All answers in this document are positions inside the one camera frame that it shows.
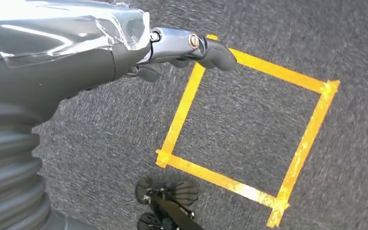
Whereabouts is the yellow floor tape square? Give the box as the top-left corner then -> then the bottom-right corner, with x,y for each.
155,34 -> 341,229

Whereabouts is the black robot foot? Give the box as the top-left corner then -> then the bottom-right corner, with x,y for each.
135,176 -> 205,230

